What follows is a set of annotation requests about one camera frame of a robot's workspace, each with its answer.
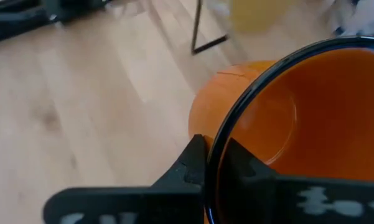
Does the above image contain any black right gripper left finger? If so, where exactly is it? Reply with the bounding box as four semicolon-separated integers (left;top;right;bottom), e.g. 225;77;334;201
43;134;209;224

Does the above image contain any orange mug with dark rim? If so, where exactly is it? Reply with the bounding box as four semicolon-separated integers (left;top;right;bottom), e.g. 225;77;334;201
188;35;374;224

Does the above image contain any blue white patterned mug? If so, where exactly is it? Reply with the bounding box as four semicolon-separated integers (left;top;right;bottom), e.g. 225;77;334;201
331;0;374;37

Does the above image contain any cream ceramic mug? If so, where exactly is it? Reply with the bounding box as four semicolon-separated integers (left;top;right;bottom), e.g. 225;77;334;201
229;0;299;34

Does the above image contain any wooden shelf with black legs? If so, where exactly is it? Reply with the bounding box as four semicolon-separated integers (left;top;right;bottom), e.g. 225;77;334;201
190;0;230;56

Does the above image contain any black equipment at top left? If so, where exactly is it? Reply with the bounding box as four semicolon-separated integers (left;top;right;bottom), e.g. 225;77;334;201
0;0;113;47

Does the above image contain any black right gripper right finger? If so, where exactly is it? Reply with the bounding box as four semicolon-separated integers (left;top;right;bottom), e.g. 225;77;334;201
218;138;374;224

